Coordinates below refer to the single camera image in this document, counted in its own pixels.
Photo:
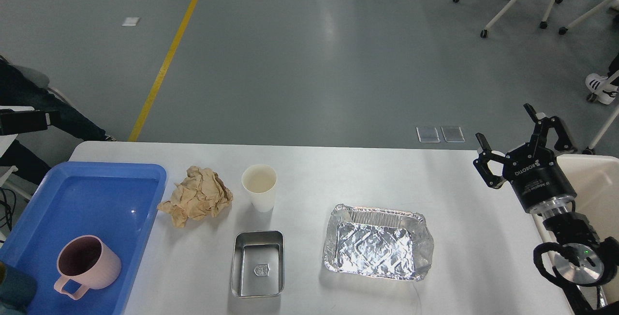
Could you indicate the blue plastic tray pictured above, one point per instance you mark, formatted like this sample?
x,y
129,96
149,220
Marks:
x,y
116,202

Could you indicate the stainless steel rectangular tray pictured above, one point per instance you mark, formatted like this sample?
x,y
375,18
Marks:
x,y
258,265

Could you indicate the aluminium foil container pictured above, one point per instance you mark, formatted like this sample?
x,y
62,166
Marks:
x,y
378,243

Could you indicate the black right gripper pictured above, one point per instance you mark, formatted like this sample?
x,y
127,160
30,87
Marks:
x,y
539,182

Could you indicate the white sneaker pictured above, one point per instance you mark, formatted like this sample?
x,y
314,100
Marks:
x,y
601,90

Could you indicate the crumpled brown paper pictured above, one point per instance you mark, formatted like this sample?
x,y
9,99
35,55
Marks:
x,y
201,194

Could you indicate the white paper cup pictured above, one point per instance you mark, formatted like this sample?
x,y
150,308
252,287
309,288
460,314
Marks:
x,y
260,182

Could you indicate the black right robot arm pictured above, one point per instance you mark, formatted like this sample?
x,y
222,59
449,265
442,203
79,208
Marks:
x,y
577,258

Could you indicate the white side table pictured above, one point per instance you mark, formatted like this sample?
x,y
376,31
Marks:
x,y
7,140

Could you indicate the grey chair at left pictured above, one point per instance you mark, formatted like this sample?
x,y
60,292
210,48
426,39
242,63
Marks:
x,y
42,81

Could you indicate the pink ribbed mug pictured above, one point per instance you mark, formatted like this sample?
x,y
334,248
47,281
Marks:
x,y
83,264

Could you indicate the beige plastic bin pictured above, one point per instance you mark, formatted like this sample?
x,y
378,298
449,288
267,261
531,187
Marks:
x,y
595,179

